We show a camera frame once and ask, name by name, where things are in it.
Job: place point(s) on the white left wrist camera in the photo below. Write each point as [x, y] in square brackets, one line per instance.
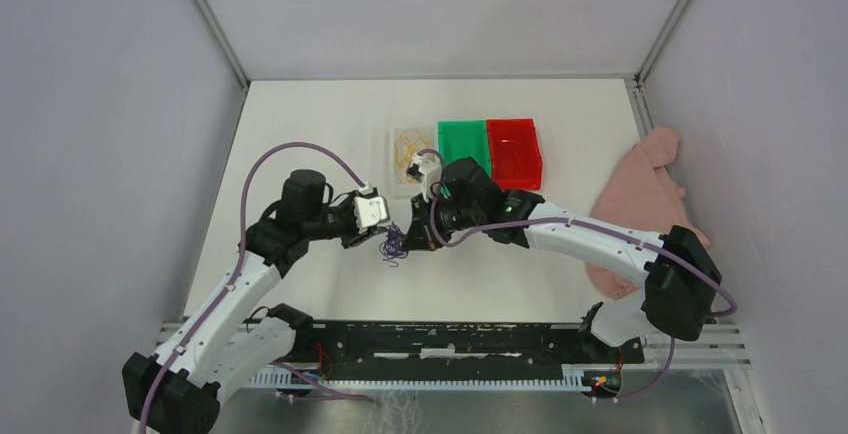
[371, 209]

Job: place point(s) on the red plastic bin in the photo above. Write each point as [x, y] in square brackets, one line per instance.
[516, 159]

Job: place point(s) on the pink cloth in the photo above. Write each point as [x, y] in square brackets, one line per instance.
[640, 193]

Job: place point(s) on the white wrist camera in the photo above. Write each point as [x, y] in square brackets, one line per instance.
[425, 169]
[371, 209]

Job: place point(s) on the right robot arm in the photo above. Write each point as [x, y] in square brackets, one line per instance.
[676, 281]

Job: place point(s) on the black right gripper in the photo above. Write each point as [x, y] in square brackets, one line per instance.
[419, 237]

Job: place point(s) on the green plastic bin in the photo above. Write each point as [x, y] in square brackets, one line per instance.
[461, 139]

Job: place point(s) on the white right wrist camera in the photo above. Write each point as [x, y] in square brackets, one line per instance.
[425, 169]

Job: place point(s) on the white slotted cable duct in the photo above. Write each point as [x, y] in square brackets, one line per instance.
[279, 378]

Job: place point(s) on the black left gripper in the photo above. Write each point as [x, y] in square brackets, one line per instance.
[353, 239]

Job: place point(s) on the clear plastic bin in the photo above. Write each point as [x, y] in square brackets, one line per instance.
[405, 140]

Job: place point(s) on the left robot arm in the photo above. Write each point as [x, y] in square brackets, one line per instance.
[182, 386]

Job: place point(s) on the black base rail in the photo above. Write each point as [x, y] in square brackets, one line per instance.
[437, 351]

